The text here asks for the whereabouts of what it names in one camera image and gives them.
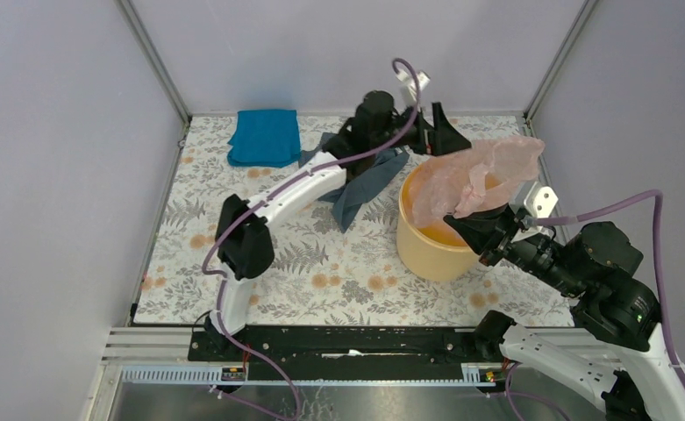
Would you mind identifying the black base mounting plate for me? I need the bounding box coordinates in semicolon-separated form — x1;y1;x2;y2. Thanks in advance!
188;325;511;380

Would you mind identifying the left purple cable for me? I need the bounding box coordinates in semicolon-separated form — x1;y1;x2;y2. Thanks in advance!
201;58;424;421

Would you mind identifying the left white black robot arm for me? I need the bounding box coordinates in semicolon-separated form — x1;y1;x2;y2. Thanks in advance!
206;90;472;360

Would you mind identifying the aluminium corner post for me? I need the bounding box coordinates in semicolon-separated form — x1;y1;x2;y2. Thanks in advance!
115;0;191;127
524;0;601;125

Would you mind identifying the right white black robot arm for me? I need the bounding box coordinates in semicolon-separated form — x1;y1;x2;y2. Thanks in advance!
445;206;685;420

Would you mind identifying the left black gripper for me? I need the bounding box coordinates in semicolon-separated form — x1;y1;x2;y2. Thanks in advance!
371;102;471;157

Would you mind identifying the right aluminium corner post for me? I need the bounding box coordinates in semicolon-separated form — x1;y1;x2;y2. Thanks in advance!
524;0;601;125

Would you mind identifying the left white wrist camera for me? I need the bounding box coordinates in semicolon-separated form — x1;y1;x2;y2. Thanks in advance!
396;69;431;108

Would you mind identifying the grey crumpled shirt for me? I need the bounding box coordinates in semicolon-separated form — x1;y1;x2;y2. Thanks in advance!
318;148;410;232

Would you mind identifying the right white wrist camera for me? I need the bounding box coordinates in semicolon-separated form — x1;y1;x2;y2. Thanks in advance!
510;181;559;229

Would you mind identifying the pink plastic trash bag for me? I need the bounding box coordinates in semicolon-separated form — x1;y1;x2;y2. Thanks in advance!
408;135;545;228

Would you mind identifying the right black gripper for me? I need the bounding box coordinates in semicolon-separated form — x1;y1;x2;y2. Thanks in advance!
440;197;584;294

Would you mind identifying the folded blue cloth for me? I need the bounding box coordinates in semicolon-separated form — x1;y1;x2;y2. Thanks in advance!
227;109;301;168

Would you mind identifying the left aluminium corner post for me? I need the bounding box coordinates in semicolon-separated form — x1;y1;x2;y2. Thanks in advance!
115;0;191;127

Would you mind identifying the yellow round trash bin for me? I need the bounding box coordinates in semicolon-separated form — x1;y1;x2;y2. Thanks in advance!
396;165;479;282

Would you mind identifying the perforated metal cable rail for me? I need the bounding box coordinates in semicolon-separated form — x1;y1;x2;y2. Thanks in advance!
122;360;495;388

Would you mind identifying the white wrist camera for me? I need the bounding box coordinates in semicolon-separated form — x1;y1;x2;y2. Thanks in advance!
396;69;431;108
510;181;559;229

